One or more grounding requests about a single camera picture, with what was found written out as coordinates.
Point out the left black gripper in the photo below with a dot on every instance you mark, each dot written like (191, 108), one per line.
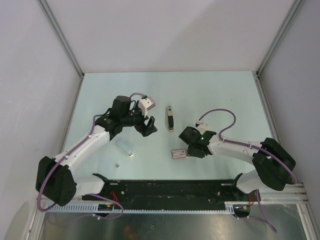
(140, 127)

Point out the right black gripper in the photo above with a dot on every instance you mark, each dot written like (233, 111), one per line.
(191, 152)

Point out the red white staples box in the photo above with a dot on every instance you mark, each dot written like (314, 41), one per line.
(178, 154)

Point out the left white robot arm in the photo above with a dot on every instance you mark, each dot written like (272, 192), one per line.
(56, 177)

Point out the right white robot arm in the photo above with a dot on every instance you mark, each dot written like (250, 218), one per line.
(273, 166)

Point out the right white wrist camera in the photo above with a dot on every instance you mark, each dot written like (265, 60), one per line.
(201, 126)

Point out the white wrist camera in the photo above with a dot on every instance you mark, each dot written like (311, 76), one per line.
(201, 126)
(146, 104)

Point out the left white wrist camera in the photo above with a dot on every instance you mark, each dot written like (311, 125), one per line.
(146, 104)

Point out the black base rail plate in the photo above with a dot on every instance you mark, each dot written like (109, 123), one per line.
(170, 195)

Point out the aluminium frame rails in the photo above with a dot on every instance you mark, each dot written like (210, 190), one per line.
(293, 194)

